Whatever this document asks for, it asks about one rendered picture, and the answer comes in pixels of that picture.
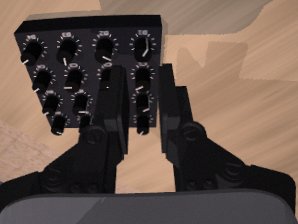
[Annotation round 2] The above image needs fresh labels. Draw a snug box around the black knob box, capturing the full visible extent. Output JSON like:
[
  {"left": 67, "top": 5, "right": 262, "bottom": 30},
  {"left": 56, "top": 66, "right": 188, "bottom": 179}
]
[{"left": 14, "top": 15, "right": 162, "bottom": 136}]

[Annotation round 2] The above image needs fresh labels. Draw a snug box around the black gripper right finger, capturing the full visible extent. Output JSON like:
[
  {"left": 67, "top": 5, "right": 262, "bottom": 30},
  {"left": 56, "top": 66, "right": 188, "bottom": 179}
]
[{"left": 158, "top": 63, "right": 296, "bottom": 214}]

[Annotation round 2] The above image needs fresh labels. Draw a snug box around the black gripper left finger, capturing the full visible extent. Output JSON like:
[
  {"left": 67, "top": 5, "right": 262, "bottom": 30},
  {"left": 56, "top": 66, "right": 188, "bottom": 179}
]
[{"left": 0, "top": 65, "right": 130, "bottom": 213}]

